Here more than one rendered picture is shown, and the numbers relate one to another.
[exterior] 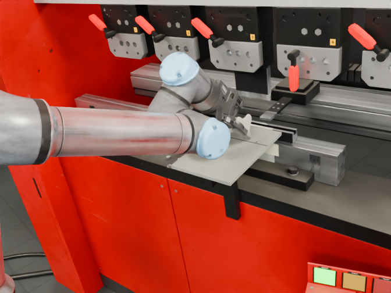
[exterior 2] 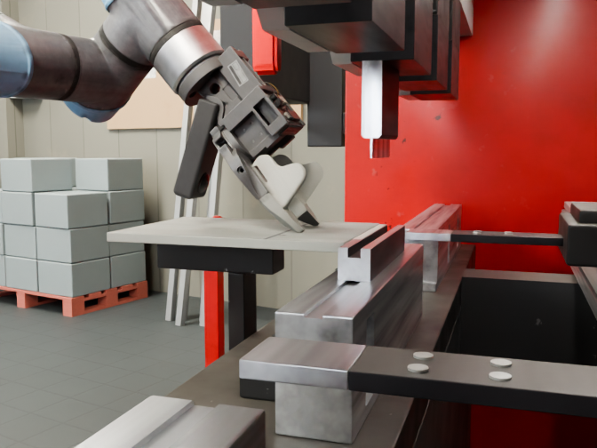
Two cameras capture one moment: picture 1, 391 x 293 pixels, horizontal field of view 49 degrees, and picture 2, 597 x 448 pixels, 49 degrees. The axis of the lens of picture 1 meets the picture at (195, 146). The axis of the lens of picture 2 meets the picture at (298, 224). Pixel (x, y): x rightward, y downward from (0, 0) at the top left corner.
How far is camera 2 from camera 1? 118 cm
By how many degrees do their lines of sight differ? 67
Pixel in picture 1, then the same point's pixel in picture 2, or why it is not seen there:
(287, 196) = (216, 380)
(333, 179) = (279, 405)
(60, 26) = (471, 84)
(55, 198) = not seen: hidden behind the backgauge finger
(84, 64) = (495, 161)
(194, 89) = (122, 22)
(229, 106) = (233, 110)
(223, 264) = not seen: outside the picture
